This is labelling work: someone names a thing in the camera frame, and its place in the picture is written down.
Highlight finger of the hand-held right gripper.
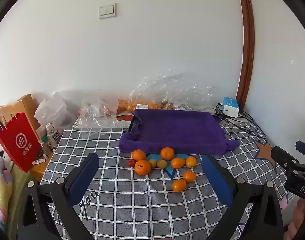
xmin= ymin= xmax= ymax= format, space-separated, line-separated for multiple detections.
xmin=271 ymin=146 xmax=300 ymax=172
xmin=296 ymin=140 xmax=305 ymax=161

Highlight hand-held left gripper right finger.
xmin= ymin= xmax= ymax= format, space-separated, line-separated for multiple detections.
xmin=201 ymin=154 xmax=284 ymax=240

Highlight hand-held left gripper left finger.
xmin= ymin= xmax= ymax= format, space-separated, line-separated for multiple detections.
xmin=16 ymin=152 xmax=100 ymax=240

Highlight small orange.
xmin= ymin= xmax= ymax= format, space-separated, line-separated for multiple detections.
xmin=185 ymin=156 xmax=198 ymax=168
xmin=172 ymin=179 xmax=187 ymax=192
xmin=171 ymin=157 xmax=186 ymax=169
xmin=183 ymin=171 xmax=197 ymax=183

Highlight large orange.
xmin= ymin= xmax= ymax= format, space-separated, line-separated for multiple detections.
xmin=160 ymin=147 xmax=175 ymax=161
xmin=134 ymin=159 xmax=152 ymax=176
xmin=131 ymin=149 xmax=146 ymax=161

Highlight purple towel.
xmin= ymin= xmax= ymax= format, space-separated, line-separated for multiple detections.
xmin=118 ymin=109 xmax=240 ymax=156

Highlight clear plastic bag red fruits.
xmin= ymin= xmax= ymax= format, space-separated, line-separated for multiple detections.
xmin=77 ymin=96 xmax=120 ymax=128

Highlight person's right hand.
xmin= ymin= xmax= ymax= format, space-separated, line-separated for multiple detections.
xmin=283 ymin=199 xmax=305 ymax=240

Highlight wooden bedside table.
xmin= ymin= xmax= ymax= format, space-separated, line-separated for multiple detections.
xmin=30 ymin=125 xmax=58 ymax=183

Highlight clear water bottle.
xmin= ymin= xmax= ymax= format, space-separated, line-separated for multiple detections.
xmin=46 ymin=123 xmax=61 ymax=147

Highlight grey checked cloth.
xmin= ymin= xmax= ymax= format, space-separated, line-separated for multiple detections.
xmin=40 ymin=115 xmax=300 ymax=240

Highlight white and blue box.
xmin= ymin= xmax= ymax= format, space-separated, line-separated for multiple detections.
xmin=223 ymin=97 xmax=240 ymax=118

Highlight white box with red print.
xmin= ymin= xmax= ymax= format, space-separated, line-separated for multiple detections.
xmin=116 ymin=114 xmax=133 ymax=129

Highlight red paper bag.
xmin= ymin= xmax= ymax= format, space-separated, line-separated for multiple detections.
xmin=0 ymin=106 xmax=43 ymax=173

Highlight white plastic bag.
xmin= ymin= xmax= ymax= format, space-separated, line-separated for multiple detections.
xmin=34 ymin=92 xmax=76 ymax=135

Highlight colourful printed blanket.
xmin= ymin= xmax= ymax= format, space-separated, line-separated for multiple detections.
xmin=0 ymin=156 xmax=25 ymax=233

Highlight pile of bagged small oranges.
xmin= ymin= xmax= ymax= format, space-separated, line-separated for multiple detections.
xmin=117 ymin=99 xmax=163 ymax=113

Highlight large crumpled clear plastic bag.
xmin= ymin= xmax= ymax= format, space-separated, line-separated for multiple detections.
xmin=129 ymin=69 xmax=217 ymax=112

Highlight tangled black cables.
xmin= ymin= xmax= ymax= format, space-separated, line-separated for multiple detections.
xmin=213 ymin=104 xmax=267 ymax=140

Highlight brown wooden door frame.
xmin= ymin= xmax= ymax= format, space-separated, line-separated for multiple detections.
xmin=235 ymin=0 xmax=255 ymax=112

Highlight white light switch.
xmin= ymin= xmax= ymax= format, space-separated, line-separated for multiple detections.
xmin=99 ymin=3 xmax=116 ymax=20

